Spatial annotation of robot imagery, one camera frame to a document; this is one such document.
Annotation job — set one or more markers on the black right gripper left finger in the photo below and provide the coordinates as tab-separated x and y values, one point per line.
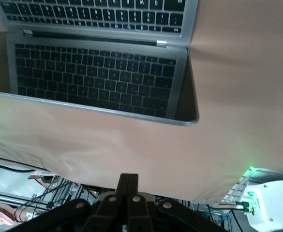
107	212

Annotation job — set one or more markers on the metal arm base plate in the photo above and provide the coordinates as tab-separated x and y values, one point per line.
235	191

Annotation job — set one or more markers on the brown table cover cloth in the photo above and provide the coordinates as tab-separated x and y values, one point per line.
131	145

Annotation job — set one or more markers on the red and white box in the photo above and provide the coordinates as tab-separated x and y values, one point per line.
43	173

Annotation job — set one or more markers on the grey aluminium laptop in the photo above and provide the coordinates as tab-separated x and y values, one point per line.
95	79

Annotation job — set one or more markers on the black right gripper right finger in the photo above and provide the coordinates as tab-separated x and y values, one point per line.
143	212

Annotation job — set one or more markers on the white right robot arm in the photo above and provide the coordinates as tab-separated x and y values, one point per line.
276	205

